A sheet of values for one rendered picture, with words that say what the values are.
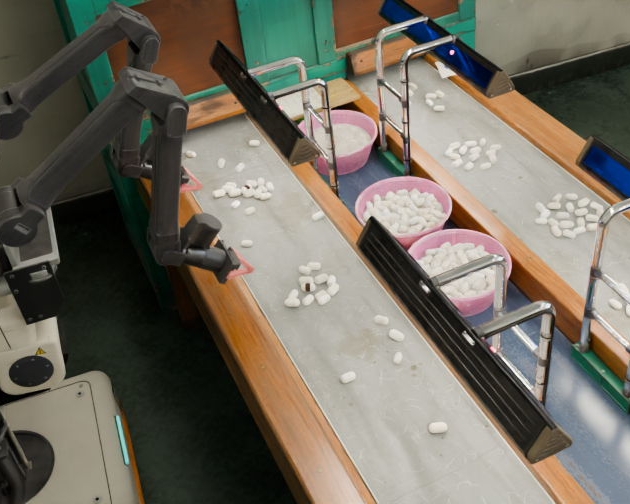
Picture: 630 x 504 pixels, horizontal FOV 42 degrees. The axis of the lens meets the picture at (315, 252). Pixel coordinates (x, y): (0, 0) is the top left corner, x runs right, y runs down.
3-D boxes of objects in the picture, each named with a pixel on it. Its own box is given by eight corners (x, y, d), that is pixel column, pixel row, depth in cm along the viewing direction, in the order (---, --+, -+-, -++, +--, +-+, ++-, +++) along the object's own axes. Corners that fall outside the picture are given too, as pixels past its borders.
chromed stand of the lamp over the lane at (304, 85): (286, 234, 240) (264, 99, 211) (261, 198, 255) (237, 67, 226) (345, 212, 245) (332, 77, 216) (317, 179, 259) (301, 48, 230)
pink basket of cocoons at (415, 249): (439, 341, 203) (438, 313, 197) (387, 277, 222) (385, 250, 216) (530, 302, 209) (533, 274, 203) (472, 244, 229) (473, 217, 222)
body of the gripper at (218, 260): (225, 240, 200) (199, 232, 196) (239, 264, 193) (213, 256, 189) (212, 261, 203) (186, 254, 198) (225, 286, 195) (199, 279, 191)
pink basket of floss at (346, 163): (361, 187, 254) (359, 161, 247) (282, 174, 263) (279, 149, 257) (390, 140, 272) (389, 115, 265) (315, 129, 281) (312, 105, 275)
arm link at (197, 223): (146, 237, 189) (158, 262, 184) (171, 199, 185) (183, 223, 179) (190, 247, 197) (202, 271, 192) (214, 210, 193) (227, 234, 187)
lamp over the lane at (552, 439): (531, 467, 131) (534, 439, 127) (355, 248, 176) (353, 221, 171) (573, 447, 133) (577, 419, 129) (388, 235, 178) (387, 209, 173)
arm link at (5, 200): (-30, 219, 164) (-26, 237, 161) (0, 183, 162) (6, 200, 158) (10, 236, 171) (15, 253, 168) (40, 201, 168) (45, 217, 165)
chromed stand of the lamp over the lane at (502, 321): (469, 491, 170) (474, 342, 141) (420, 422, 185) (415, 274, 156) (547, 454, 175) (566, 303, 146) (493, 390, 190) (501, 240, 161)
